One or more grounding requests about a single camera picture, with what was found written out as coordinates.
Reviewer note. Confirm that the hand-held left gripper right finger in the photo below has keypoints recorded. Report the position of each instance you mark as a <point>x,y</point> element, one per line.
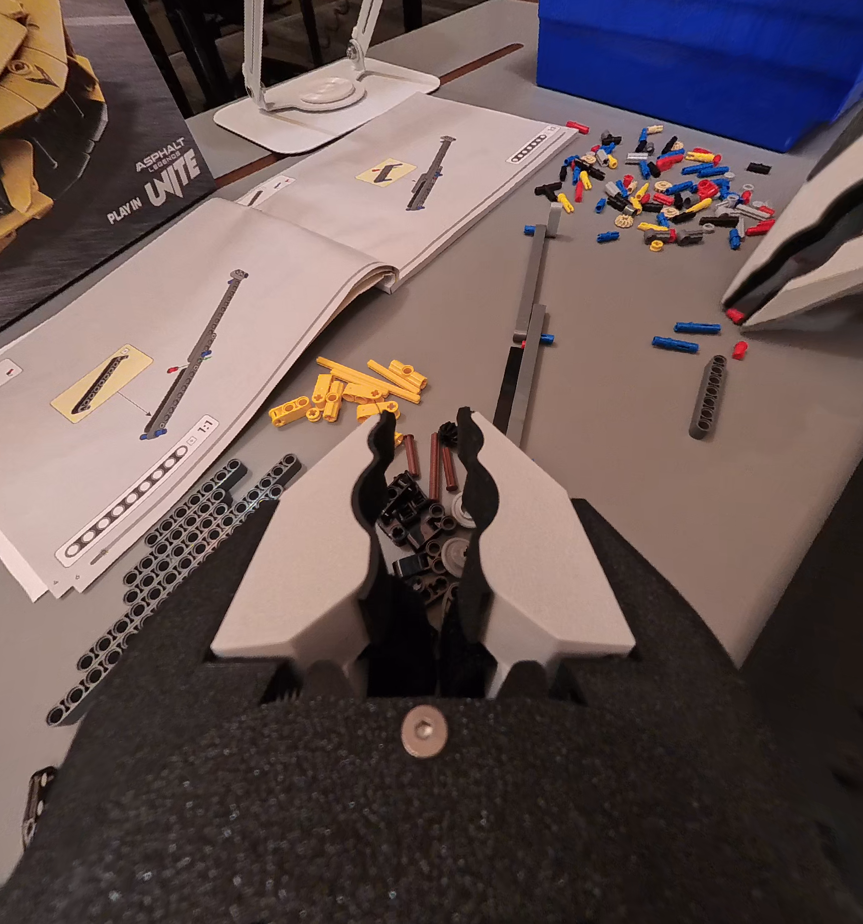
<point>554,577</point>

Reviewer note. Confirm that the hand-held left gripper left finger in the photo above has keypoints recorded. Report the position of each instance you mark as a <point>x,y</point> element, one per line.
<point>294,577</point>

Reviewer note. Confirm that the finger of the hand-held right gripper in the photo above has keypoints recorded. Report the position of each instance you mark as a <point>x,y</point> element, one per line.
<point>835,289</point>
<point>821,202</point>

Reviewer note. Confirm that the pile of colourful connector pins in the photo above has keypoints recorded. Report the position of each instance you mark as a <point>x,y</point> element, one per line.
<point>662,195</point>

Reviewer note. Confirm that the long black toy beam assembly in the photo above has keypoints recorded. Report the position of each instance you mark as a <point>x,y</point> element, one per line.
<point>536,274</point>

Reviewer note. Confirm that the light grey holed toy beam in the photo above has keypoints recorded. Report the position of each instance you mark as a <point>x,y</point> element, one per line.
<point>38,801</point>

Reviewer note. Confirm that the toy car set box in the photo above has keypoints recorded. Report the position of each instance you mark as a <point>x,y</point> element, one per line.
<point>157,130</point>

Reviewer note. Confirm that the grey toy pulley wheel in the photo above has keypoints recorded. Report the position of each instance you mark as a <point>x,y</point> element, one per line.
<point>464,507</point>
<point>456,554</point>

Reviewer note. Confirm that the stack of black toy beams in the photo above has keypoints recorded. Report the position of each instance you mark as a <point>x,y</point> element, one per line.
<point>186,527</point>

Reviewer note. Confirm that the pile of small black connectors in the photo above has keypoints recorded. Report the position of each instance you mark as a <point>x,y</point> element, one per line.
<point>402,498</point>

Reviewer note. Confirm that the dark brown toy axle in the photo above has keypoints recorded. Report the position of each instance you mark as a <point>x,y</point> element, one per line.
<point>449,469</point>
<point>413,458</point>
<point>435,465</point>

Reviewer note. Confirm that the short black toy beam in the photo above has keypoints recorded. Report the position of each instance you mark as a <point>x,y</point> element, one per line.
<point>709,397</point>

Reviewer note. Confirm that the blue plastic bin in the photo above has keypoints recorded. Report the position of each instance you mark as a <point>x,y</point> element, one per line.
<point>691,72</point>

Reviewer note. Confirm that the pile of yellow toy pieces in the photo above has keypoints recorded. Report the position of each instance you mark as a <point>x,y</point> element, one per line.
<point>373,382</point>

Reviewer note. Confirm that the black perforated panel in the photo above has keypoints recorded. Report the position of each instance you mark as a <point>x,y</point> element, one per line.
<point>835,650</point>

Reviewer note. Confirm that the white instruction booklet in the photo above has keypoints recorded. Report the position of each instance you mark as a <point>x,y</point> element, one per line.
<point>294,274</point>

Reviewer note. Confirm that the white wooden document stand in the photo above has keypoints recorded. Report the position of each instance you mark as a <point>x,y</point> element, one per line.
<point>294,123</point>

